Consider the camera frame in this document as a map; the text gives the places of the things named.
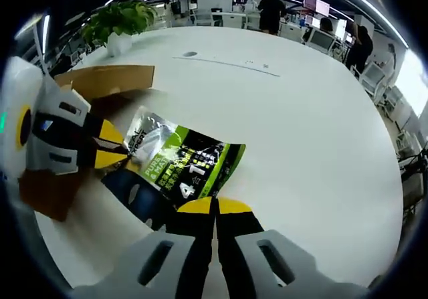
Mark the purple computer monitor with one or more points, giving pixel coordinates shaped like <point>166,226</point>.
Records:
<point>316,4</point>

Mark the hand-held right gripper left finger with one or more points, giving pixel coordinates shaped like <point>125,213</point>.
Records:
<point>187,232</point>

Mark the brown cardboard shoe box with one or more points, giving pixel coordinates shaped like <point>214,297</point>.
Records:
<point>113,80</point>

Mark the long ceiling light strip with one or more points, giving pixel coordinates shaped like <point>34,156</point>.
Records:
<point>378,8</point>

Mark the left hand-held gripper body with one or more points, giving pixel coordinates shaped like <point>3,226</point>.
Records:
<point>13,91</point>

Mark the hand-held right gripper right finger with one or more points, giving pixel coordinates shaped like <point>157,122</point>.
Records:
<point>240,232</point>

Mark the green potted plant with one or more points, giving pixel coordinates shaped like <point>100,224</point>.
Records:
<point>117,18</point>

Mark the white plant pot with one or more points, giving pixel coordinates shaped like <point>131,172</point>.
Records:
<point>118,45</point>

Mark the green black soft packet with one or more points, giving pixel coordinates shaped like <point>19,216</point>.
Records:
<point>194,158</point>

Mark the table power socket strip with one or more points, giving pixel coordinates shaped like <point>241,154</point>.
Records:
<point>227,65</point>

